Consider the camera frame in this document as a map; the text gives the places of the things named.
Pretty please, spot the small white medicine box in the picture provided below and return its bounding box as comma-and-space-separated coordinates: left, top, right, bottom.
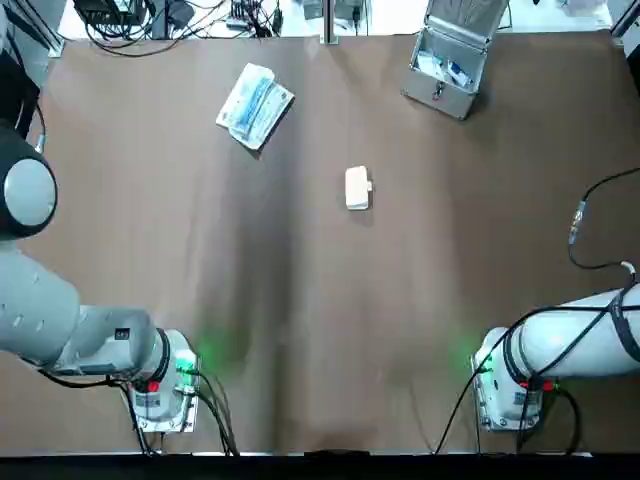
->
344, 165, 374, 212

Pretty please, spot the blue white small box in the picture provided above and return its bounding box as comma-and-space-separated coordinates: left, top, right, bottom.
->
444, 58, 474, 87

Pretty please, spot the black cable with silver plug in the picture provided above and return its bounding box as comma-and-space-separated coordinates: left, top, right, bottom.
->
13, 97, 50, 154
568, 167, 640, 274

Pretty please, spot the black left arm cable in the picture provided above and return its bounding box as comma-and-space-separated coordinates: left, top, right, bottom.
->
37, 367, 242, 457

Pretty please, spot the black device box with ports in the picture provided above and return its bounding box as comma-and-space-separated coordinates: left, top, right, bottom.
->
73, 0, 151, 25

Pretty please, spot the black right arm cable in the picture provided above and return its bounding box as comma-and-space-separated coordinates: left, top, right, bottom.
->
433, 287, 640, 457

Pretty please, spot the aluminium frame post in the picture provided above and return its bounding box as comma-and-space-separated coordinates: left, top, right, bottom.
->
609, 0, 640, 49
0, 0, 66, 57
321, 0, 338, 46

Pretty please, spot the silver aluminium case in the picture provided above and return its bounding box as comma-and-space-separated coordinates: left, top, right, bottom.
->
401, 10, 503, 122

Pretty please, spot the white blue face mask packet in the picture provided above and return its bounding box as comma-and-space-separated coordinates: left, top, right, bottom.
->
215, 62, 277, 147
234, 79, 296, 151

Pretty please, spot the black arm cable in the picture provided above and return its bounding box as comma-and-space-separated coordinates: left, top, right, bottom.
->
433, 287, 640, 457
37, 367, 242, 457

